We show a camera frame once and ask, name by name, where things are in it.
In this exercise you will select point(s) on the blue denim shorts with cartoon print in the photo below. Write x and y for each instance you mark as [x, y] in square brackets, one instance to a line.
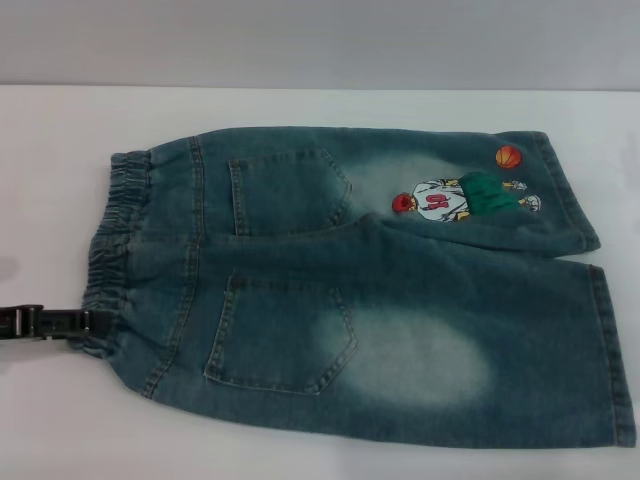
[350, 280]

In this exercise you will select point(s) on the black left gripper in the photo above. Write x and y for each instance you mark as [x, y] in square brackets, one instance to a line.
[7, 325]

